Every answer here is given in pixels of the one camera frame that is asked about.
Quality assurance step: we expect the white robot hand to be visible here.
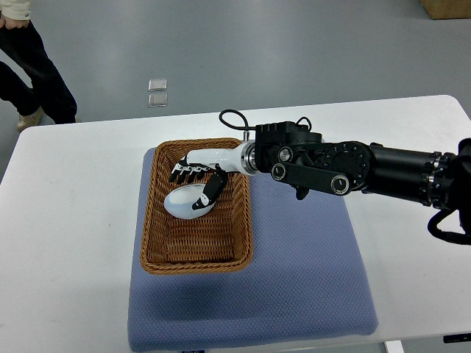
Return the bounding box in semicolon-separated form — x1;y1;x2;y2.
169;143;250;210

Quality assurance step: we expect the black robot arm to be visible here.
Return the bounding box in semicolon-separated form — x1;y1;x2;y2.
169;121;470;245

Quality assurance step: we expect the brown wicker basket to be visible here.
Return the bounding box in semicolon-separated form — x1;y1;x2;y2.
138;138;254;275

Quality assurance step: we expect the upper metal floor plate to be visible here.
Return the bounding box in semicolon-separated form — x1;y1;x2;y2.
148;78;168;92

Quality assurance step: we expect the blue quilted mat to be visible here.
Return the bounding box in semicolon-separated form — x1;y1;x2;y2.
127;136;380;353

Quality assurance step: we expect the person in grey top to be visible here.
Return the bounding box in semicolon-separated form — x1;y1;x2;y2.
1;1;79;132

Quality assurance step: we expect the brown cardboard box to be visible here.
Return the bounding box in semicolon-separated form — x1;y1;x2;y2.
419;0;471;20

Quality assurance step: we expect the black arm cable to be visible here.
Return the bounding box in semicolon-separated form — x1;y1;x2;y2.
219;109;258;143

